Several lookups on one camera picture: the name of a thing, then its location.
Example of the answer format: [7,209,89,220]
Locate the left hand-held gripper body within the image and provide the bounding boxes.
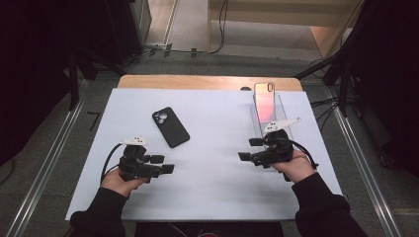
[118,135,164,184]

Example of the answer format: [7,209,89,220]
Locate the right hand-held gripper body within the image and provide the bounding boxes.
[250,117,302,171]

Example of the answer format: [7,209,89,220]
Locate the black phone case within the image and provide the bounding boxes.
[151,106,191,149]

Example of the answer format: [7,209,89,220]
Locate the clear plastic rack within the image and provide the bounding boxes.
[249,92,296,146]

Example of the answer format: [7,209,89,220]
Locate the pink phone case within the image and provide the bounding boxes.
[253,81,277,125]

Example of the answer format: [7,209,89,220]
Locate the person's left hand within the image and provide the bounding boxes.
[101,167,149,198]

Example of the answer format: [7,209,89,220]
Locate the person's right hand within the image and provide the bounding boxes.
[270,149,317,185]

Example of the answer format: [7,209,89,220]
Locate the white board sheet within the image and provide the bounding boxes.
[64,87,344,222]

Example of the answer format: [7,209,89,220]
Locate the wooden table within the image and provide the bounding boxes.
[117,74,304,93]

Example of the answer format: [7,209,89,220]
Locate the black metal stand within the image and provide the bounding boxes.
[65,42,127,112]
[294,42,355,118]

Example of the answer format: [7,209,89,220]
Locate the light wooden cabinet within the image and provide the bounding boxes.
[207,0,367,60]

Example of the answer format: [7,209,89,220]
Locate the grey cabinet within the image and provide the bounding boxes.
[127,0,152,47]

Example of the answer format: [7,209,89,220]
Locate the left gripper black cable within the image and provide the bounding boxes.
[100,142,124,186]

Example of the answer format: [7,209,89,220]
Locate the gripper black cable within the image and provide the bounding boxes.
[290,139,320,171]
[100,142,124,186]

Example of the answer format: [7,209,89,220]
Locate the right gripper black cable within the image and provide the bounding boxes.
[290,139,320,171]

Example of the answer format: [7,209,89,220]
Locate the black floor cables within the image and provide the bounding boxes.
[309,95,340,132]

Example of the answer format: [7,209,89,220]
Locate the metal floor rail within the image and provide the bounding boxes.
[324,87,403,237]
[5,98,85,237]

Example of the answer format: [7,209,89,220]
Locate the hanging black cable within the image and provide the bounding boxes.
[210,0,230,55]

